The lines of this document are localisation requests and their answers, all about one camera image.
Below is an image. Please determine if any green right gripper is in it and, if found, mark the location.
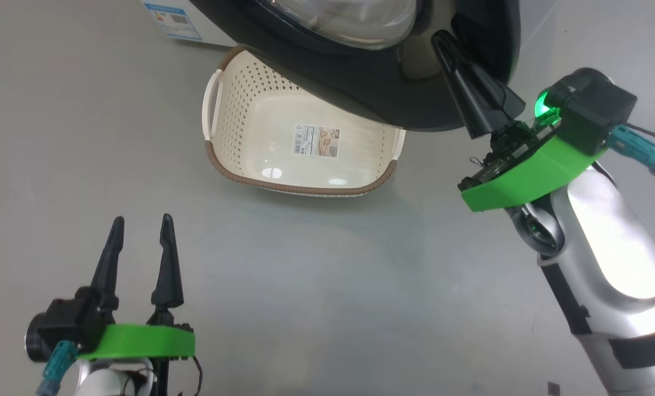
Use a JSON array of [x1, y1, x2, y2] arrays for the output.
[[432, 30, 609, 213]]

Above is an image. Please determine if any white product label in basket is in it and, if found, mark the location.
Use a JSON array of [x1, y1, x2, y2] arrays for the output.
[[293, 124, 341, 158]]

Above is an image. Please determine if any teal left cable connector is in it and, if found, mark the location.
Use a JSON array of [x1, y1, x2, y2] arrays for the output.
[[36, 341, 80, 396]]

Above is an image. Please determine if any blue energy label sticker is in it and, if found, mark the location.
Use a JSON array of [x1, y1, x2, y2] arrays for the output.
[[143, 2, 203, 42]]

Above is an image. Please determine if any teal right cable connector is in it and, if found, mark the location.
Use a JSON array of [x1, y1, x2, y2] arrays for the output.
[[608, 125, 655, 179]]

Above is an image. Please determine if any cream perforated basket brown rim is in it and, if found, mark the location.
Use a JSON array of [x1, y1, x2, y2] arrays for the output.
[[201, 45, 406, 197]]

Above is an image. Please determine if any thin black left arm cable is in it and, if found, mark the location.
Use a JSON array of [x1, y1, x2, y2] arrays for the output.
[[179, 356, 203, 396]]

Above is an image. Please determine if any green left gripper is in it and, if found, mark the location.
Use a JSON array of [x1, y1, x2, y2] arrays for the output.
[[77, 213, 196, 361]]

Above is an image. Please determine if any teal cable connector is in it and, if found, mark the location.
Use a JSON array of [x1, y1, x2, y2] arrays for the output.
[[36, 341, 80, 396], [608, 125, 655, 179]]

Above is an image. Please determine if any washing machine round door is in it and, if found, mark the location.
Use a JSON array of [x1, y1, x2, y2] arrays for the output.
[[189, 0, 521, 131]]

